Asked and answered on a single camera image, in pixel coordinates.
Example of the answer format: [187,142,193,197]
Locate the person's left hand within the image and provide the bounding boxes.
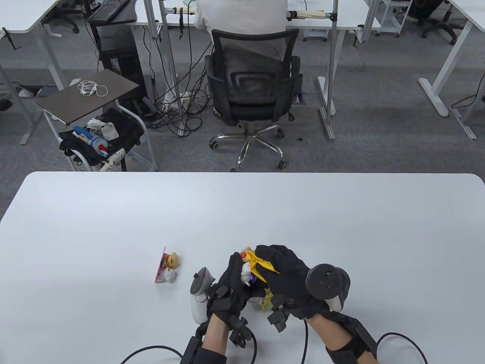
[207,252,266,347]

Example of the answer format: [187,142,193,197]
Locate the person's right hand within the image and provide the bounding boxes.
[255,245,331,334]

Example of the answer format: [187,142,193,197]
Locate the black white controller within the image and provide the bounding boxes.
[189,267,216,324]
[306,264,351,312]

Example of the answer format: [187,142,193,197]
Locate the purple base bear ornament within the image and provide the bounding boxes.
[239,248,259,286]

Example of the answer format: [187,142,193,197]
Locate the yellow cleaning cloth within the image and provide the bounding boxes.
[246,246,281,283]

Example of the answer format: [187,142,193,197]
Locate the yellow green base bear ornament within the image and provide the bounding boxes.
[248,288,275,312]

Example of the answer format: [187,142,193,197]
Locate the pink base bear ornament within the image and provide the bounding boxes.
[154,247,178,284]

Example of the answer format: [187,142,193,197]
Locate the person's right forearm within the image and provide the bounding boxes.
[305,307,358,364]

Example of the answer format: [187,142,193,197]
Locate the person's left forearm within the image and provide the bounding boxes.
[199,315,232,364]

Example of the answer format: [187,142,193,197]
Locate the black mesh office chair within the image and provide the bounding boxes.
[205,30,302,172]

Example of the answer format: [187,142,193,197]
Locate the black bag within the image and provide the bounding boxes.
[59,109,145,166]

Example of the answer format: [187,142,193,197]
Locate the white power strip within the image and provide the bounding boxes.
[164,91,192,111]

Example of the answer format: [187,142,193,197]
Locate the side cart with grey top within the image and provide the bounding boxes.
[37,69,158,172]

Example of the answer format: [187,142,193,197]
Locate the white earphones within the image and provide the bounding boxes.
[78,80,108,97]

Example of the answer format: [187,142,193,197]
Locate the black computer tower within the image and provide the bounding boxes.
[97,24,147,100]

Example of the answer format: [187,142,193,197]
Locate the white desk with metal posts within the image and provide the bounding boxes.
[131,0,382,141]

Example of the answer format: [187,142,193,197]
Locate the white rolling cart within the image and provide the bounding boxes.
[375,0,413,38]

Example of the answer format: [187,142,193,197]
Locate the black swivel chair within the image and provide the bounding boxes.
[41,0,92,35]
[407,0,469,45]

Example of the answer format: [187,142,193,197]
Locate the black keyboard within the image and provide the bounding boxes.
[87,0,131,22]

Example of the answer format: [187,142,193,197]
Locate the white desk with white legs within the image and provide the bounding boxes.
[418,0,485,140]

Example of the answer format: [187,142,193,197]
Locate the white desk with grey edge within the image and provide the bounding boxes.
[0,0,64,146]

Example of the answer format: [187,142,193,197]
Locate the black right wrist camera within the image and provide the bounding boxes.
[333,314,379,361]

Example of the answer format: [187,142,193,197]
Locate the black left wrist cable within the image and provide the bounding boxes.
[119,344,183,364]

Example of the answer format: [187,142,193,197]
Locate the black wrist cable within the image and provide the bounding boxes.
[375,332,429,364]
[119,344,183,364]

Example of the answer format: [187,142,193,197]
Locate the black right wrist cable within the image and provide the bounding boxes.
[375,332,429,364]

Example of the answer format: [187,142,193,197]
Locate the tangle of black cables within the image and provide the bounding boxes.
[141,4,214,137]

